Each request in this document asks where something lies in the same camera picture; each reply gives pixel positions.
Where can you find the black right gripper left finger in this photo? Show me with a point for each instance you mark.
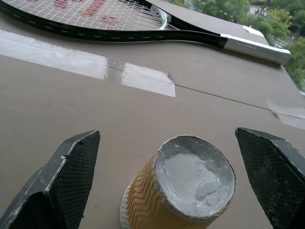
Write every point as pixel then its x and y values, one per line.
pixel 59 181

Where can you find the long clear packing tape strip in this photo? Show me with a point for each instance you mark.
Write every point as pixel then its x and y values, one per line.
pixel 78 62

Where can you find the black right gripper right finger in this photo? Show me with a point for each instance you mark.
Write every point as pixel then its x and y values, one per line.
pixel 274 176

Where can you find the white paper label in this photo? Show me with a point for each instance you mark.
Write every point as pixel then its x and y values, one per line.
pixel 252 30

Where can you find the short clear packing tape strip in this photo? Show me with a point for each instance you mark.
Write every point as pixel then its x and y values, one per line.
pixel 287 114

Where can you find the black and white tennis racket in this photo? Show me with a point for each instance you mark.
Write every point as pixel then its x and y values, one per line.
pixel 100 21

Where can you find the yellow ribbed paper cup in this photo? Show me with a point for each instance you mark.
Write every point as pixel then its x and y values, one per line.
pixel 190 183

